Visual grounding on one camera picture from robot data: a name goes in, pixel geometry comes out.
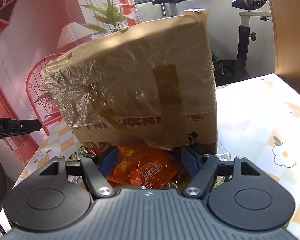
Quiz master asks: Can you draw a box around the orange corn snack bag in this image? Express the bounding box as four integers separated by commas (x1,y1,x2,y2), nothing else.
107,145,183,189

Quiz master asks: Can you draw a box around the floral checkered tablecloth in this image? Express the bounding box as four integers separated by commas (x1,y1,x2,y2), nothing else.
4,74,300,239

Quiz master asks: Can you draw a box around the printed room backdrop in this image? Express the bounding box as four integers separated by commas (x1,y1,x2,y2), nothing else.
0,0,143,165

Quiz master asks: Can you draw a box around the exercise bike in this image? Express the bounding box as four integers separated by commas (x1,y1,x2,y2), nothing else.
147,0,274,86

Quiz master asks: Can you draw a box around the plastic-covered cardboard box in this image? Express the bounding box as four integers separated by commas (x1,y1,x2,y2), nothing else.
42,9,217,154

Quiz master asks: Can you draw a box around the wooden headboard panel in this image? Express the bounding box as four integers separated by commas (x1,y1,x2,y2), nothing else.
269,0,300,94

